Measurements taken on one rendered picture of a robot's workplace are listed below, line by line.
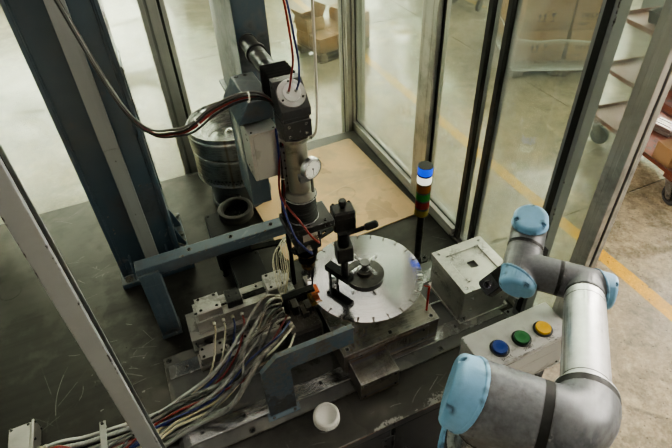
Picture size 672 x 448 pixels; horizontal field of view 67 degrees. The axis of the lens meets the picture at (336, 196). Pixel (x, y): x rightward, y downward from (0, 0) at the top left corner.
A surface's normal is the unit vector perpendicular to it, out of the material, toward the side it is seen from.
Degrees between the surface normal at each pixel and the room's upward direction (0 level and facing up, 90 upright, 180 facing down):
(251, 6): 90
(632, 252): 0
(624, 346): 0
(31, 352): 0
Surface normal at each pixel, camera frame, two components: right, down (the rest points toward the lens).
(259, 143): 0.40, 0.57
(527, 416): -0.25, -0.33
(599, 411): 0.41, -0.55
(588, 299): -0.02, -0.90
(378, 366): -0.04, -0.77
